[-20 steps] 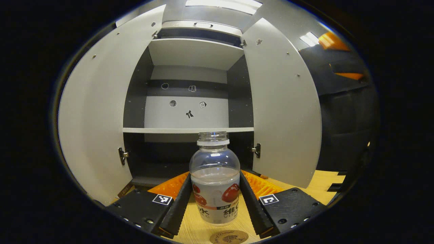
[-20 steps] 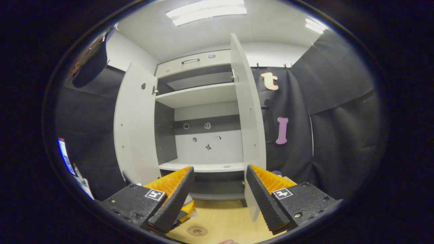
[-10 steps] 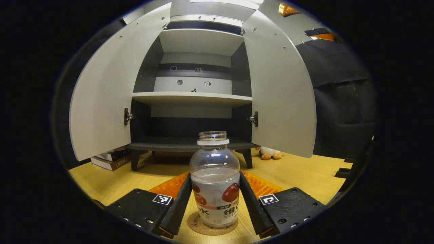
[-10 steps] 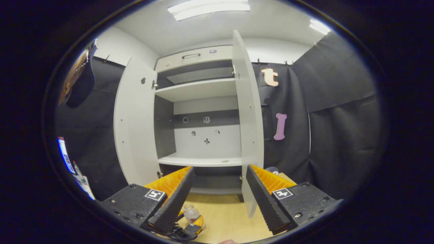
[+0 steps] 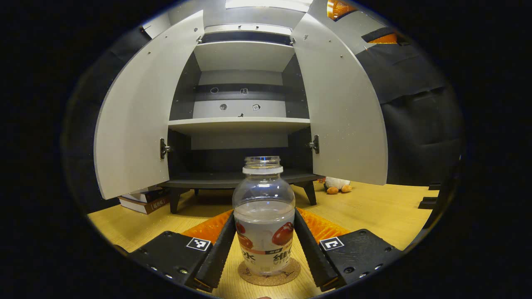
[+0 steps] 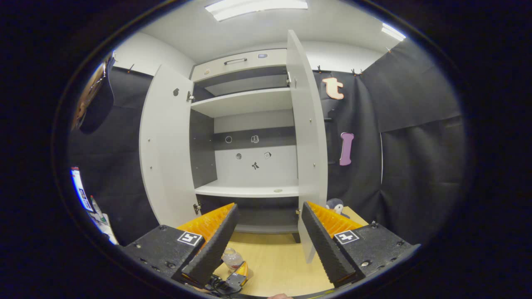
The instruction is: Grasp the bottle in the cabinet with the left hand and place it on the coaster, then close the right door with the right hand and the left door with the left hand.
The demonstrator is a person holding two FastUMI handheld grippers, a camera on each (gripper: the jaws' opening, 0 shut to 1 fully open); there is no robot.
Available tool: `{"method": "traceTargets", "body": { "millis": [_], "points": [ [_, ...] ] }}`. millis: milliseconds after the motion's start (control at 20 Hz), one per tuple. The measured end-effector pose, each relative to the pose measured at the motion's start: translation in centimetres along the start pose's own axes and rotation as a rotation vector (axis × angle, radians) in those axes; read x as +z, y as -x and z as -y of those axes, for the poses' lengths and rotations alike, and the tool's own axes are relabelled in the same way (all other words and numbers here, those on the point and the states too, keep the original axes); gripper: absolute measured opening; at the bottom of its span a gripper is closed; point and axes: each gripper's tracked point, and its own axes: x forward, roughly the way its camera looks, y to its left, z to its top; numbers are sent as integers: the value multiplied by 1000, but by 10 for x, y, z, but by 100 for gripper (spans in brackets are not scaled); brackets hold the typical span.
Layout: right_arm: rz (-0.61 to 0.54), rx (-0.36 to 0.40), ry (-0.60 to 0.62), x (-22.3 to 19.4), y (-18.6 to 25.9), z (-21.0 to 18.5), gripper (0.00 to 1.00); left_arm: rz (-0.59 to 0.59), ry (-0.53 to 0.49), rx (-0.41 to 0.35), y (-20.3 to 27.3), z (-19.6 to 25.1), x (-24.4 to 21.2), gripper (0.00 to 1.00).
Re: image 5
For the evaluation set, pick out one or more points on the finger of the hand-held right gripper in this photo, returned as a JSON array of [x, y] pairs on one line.
[[341, 8], [380, 35]]

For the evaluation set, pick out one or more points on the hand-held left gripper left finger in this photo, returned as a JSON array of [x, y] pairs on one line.
[[218, 257]]

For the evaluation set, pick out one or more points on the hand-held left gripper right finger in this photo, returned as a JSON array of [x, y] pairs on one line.
[[311, 253]]

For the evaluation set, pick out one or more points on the round cork coaster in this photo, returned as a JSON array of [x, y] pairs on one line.
[[286, 276]]

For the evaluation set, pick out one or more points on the clear plastic bottle red label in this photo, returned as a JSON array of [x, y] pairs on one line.
[[264, 232]]

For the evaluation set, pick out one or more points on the white cabinet door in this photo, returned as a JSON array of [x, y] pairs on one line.
[[345, 112], [137, 116]]

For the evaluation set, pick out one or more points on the white cabinet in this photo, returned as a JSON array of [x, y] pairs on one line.
[[243, 56]]

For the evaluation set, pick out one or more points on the white cabinet drawer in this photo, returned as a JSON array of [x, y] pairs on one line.
[[247, 28]]

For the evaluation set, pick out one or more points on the long ceiling light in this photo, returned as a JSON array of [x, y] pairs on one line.
[[268, 4]]

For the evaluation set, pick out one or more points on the penguin plush toy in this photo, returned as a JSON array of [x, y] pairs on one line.
[[337, 183]]

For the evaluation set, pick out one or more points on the brown cover book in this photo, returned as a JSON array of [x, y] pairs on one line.
[[143, 206]]

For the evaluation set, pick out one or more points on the dark book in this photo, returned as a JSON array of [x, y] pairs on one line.
[[147, 196]]

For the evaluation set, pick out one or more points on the small black block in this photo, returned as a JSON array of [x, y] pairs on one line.
[[434, 186], [427, 203]]

